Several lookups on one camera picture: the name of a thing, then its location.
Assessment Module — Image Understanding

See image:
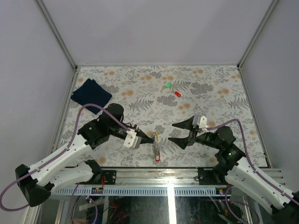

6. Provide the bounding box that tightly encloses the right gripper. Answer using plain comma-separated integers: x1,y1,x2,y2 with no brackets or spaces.
168,115,221,150

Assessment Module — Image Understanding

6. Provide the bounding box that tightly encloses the yellow capped key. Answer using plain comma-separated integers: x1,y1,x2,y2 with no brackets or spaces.
155,130,159,143

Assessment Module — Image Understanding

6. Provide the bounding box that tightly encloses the keyring chain with tags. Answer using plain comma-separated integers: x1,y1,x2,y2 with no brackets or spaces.
150,132,162,162

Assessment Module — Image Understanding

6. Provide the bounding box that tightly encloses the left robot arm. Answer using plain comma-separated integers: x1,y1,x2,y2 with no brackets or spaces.
15,104,154,207

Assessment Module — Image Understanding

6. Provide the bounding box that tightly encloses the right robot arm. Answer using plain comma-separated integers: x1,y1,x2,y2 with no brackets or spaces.
169,115,299,224

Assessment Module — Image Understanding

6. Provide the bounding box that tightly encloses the floral tablecloth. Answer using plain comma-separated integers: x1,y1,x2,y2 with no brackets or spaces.
71,65,268,167

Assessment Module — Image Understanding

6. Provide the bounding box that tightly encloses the green capped key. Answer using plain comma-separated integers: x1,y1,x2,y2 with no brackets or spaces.
161,83,172,92

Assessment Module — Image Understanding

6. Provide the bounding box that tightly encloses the dark blue folded cloth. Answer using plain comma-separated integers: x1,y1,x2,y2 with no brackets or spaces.
71,78,112,108

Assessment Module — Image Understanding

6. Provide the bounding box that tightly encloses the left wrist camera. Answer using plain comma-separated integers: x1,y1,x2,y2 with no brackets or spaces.
123,129,142,148

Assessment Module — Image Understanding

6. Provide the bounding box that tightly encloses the aluminium front rail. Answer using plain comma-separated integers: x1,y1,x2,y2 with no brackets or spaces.
37,166,287,187

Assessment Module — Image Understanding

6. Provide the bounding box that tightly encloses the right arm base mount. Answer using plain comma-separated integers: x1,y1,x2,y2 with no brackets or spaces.
193,168,217,186

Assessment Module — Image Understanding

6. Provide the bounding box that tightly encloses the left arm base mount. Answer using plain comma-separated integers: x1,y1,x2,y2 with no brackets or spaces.
93,170,117,186

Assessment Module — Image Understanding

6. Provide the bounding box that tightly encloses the white slotted cable duct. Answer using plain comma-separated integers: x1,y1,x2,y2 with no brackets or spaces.
52,186,226,196

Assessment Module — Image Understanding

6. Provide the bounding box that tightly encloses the right corner frame post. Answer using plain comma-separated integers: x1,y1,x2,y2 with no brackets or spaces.
237,0,280,68

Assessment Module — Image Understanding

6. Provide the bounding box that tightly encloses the corner frame post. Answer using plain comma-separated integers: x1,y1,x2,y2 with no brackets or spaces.
34,0,78,70
237,0,280,68

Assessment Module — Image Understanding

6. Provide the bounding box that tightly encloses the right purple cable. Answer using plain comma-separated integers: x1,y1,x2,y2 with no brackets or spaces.
206,118,299,206

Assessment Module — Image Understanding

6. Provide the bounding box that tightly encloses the left corner frame post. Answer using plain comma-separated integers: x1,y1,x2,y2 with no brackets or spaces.
34,0,78,70

